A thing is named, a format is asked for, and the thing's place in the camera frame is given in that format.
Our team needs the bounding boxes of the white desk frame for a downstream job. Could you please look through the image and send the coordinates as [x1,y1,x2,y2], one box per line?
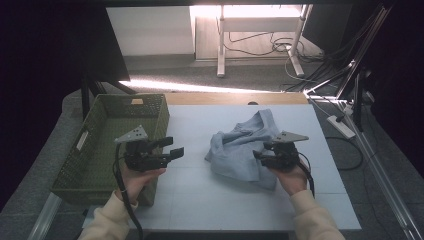
[216,3,314,78]

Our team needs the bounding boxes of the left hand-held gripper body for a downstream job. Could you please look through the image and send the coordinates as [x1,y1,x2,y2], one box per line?
[114,124,168,173]

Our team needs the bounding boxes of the white power strip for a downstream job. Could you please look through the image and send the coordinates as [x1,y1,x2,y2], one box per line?
[326,114,357,140]

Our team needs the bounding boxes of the black panel on stand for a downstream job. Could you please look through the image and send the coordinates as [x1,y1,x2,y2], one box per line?
[79,4,138,119]

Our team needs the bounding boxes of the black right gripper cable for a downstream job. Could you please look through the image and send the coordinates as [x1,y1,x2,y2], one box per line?
[297,152,316,198]

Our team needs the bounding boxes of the black floor cable bundle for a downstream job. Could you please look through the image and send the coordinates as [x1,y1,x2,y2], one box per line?
[222,31,326,64]

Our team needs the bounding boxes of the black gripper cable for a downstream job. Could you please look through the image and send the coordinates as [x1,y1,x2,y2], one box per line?
[112,143,144,240]
[297,152,316,198]

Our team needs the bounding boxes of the light blue tank top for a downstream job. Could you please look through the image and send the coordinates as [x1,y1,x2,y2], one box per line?
[204,108,284,191]

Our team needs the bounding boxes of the black monitor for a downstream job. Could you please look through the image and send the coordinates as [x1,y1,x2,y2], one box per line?
[301,3,354,56]

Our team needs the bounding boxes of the slanted metal stand rail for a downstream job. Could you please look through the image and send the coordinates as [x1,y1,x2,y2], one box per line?
[304,3,398,98]

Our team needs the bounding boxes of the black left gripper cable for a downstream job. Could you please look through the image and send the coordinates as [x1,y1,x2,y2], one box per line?
[112,143,144,240]

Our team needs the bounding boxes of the black power strip cable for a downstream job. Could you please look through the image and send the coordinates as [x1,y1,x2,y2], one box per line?
[324,134,364,172]

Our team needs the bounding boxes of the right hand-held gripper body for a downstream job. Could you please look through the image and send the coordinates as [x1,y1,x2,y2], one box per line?
[261,130,310,173]

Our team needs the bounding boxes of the person's right hand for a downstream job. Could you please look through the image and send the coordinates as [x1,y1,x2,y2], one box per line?
[270,162,310,197]

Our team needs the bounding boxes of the long aluminium rail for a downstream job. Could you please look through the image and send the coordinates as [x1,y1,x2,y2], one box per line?
[308,94,424,240]

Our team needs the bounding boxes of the person's left hand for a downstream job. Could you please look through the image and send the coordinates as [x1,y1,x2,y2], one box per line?
[114,165,167,206]

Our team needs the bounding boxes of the short aluminium bar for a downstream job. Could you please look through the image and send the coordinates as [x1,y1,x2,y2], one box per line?
[28,191,63,240]

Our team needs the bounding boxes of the green woven basket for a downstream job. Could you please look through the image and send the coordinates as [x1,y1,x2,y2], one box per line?
[50,93,170,206]

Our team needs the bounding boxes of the black upright stand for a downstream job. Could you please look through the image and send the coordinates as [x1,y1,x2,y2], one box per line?
[352,68,372,133]

